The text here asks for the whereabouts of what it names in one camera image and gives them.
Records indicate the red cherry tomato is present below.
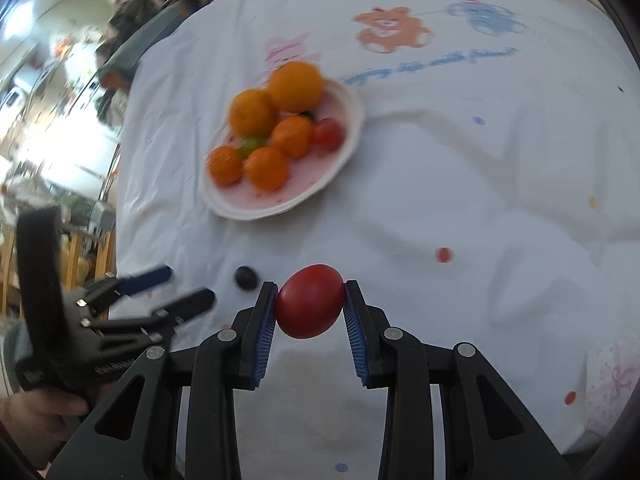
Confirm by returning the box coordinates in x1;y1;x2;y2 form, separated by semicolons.
276;264;345;339

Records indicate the rough orange mandarin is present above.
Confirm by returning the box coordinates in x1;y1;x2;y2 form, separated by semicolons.
206;145;243;186

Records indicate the bumpy orange mandarin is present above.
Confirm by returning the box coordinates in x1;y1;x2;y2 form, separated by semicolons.
243;146;288;192

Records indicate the small red tomato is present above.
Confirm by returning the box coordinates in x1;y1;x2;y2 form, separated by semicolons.
311;117;345;152

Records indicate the smooth large orange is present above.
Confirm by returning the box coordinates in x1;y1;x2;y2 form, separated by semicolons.
266;61;324;113

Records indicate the left hand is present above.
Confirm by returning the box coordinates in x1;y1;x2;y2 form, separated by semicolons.
1;388;89;470

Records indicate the dark grape on sheet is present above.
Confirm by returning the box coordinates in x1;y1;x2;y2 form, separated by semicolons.
233;266;259;292

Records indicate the pink white oval plate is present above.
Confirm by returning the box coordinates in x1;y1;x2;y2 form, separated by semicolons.
200;79;366;221

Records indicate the green grape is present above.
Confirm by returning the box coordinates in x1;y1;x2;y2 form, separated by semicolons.
236;136;267;159

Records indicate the white cartoon bed sheet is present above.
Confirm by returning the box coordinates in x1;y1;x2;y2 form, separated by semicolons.
113;0;639;453

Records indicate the large orange on plate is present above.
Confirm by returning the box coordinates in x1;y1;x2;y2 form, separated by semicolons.
228;89;279;138

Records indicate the small mandarin on plate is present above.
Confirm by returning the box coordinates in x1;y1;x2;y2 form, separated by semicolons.
270;115;314;159

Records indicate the dark grape on plate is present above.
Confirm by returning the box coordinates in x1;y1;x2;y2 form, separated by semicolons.
299;110;317;124

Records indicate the pile of clothes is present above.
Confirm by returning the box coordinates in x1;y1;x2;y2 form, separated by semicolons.
96;0;215;128

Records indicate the wooden crib rail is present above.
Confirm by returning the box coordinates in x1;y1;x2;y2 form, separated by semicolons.
1;223;116;321

